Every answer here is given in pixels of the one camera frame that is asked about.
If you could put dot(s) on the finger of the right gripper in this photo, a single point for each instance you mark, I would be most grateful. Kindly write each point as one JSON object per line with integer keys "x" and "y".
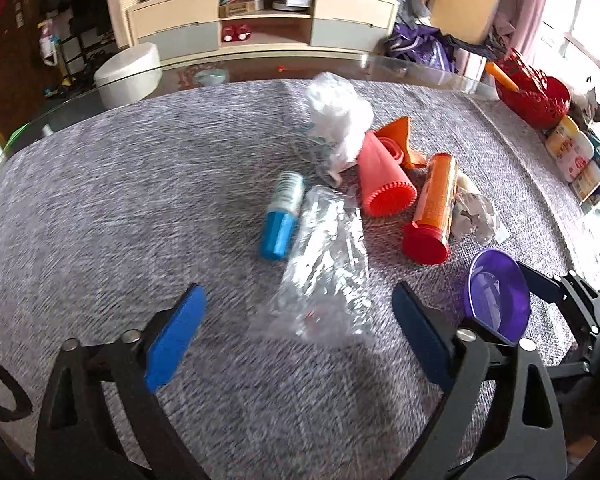
{"x": 540, "y": 279}

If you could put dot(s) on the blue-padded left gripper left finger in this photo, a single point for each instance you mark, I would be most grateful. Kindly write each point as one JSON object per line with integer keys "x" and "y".
{"x": 76, "y": 438}

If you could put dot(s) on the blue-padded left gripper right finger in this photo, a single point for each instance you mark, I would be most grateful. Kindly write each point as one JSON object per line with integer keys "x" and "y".
{"x": 522, "y": 437}

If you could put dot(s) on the purple plastic bowl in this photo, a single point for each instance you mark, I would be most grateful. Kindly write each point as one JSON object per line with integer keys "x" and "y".
{"x": 496, "y": 294}

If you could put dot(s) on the orange tube red cap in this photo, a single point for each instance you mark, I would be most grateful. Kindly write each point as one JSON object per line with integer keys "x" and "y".
{"x": 426, "y": 237}

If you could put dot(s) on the clear plastic bag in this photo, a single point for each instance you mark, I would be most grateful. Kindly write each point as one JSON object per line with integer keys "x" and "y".
{"x": 323, "y": 296}

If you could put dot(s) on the white plastic bag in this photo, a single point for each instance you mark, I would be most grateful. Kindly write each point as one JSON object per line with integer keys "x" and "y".
{"x": 340, "y": 118}

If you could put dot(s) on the blue white medicine bottle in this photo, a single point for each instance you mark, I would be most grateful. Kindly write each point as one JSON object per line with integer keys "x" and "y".
{"x": 282, "y": 216}

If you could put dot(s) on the white paper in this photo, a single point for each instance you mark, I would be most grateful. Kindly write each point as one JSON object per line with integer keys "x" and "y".
{"x": 473, "y": 213}

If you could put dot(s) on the white beige label bottle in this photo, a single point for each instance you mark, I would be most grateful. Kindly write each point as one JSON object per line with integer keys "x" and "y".
{"x": 585, "y": 184}

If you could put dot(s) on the white pink label bottle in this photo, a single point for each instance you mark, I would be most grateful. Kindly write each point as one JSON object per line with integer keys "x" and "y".
{"x": 574, "y": 155}

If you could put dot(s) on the white yellow cap bottle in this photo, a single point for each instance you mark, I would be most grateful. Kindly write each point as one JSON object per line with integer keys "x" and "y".
{"x": 560, "y": 140}

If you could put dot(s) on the red plastic basket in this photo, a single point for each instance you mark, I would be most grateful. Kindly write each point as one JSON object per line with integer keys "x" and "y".
{"x": 539, "y": 100}

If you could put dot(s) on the grey woven table cloth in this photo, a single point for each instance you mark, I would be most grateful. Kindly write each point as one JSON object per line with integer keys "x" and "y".
{"x": 107, "y": 221}

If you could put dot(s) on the purple bag on floor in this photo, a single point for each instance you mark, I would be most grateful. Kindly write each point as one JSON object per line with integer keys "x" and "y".
{"x": 423, "y": 45}

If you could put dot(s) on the white round stool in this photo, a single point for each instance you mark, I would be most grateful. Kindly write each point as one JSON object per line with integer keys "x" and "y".
{"x": 129, "y": 76}

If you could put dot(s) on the beige grey TV cabinet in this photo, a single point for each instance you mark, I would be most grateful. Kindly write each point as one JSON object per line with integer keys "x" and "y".
{"x": 195, "y": 29}

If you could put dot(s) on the orange handle in basket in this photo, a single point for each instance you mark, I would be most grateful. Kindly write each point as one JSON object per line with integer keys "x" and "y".
{"x": 501, "y": 77}

